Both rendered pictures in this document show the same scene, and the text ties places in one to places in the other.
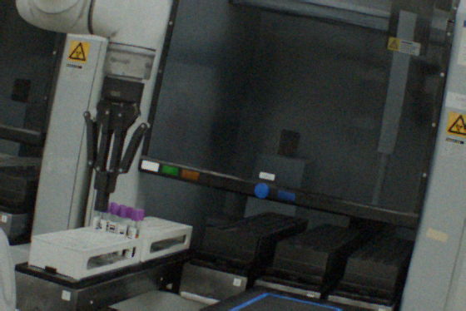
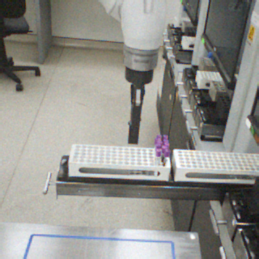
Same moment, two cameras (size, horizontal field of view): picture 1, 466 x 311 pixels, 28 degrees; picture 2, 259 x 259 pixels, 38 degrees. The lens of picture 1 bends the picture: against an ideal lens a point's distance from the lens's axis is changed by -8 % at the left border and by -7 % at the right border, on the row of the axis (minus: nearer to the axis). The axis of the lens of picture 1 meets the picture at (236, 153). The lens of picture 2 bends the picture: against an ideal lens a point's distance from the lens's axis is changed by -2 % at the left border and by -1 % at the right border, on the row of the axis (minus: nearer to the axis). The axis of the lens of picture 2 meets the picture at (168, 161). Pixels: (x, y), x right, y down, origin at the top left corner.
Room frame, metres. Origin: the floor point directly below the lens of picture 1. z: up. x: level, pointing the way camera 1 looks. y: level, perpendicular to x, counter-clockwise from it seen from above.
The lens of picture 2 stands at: (1.40, -0.69, 1.51)
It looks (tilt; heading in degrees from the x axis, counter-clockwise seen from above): 34 degrees down; 65
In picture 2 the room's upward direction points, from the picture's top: 9 degrees clockwise
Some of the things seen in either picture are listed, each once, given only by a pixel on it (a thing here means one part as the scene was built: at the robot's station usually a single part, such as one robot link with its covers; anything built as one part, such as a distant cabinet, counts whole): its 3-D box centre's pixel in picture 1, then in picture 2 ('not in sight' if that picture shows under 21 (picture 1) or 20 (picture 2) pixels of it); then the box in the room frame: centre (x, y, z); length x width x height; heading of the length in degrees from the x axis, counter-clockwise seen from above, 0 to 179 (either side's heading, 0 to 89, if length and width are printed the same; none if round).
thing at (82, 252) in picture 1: (87, 254); (120, 163); (1.67, 0.22, 0.83); 0.30 x 0.10 x 0.06; 165
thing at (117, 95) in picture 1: (119, 104); (137, 82); (1.71, 0.22, 1.10); 0.08 x 0.07 x 0.09; 75
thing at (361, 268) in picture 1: (370, 275); not in sight; (1.95, -0.32, 0.85); 0.12 x 0.02 x 0.06; 74
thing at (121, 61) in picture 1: (128, 63); (140, 56); (1.71, 0.22, 1.18); 0.09 x 0.09 x 0.06
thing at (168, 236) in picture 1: (146, 240); (219, 168); (1.98, 0.15, 0.83); 0.30 x 0.10 x 0.06; 165
